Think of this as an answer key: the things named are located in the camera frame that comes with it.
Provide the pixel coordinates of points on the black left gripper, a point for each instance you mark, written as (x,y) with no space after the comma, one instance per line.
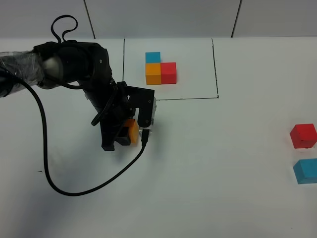
(119,108)

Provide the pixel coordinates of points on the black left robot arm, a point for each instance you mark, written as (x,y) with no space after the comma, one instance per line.
(71,64)

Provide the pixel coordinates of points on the template orange cube block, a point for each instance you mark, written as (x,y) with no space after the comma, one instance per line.
(153,73)

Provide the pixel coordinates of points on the template red cube block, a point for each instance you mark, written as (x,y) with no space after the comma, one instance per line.
(168,73)

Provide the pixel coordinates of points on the template blue cube block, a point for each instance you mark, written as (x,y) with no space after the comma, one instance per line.
(152,57)

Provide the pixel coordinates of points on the loose blue cube block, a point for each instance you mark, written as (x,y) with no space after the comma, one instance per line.
(306,171)

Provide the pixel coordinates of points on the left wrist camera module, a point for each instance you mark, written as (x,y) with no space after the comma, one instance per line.
(150,127)

